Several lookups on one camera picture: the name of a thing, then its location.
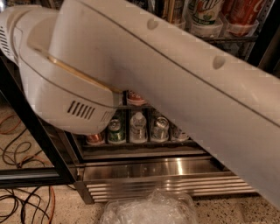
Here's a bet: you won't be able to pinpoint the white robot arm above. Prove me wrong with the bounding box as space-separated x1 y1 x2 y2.
0 0 280 207

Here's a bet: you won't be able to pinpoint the water bottle bottom shelf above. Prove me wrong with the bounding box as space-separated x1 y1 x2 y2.
129 112 147 144

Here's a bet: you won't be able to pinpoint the red coca cola can front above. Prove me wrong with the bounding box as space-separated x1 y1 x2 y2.
127 90 146 106

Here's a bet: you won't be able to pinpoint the red coca cola can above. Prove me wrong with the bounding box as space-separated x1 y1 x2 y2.
127 90 146 106
221 0 266 37

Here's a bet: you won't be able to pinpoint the silver can bottom shelf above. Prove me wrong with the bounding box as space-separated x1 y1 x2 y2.
151 116 169 142

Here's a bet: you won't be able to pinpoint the green can bottom shelf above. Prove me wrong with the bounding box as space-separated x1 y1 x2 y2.
108 117 125 144

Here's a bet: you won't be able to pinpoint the brown drink bottle bottom shelf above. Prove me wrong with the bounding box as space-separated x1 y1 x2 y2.
171 125 189 142

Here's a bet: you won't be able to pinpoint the red can bottom shelf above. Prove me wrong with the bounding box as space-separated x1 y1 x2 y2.
86 133 104 145

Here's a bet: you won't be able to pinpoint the brown gold can top shelf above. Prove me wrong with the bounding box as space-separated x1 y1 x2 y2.
155 0 185 25

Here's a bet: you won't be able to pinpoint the white green can top shelf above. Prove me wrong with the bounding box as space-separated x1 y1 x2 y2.
188 0 224 25

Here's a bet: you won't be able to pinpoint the open glass fridge door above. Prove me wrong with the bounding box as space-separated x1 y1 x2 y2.
0 57 74 189

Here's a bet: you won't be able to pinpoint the red coca cola can top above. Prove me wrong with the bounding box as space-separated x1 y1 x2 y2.
221 0 266 37

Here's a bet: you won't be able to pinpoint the clear plastic bag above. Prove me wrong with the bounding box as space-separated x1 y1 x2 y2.
99 189 199 224

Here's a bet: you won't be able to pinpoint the orange floor cable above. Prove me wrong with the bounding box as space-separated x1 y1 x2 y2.
0 113 56 224

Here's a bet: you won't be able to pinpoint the black floor cables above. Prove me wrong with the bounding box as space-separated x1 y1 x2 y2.
0 128 53 224

